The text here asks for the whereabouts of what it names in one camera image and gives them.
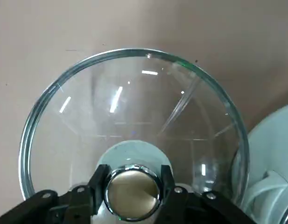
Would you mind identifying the glass pot lid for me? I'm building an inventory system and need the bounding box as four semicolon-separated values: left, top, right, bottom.
19;48;249;222

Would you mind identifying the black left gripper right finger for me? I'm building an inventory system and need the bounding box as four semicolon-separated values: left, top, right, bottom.
157;164;259;224

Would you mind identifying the stainless steel pot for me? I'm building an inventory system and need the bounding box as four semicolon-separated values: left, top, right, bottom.
231;102;288;224

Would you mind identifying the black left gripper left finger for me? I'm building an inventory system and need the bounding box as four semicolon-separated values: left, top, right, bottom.
0;164;111;224

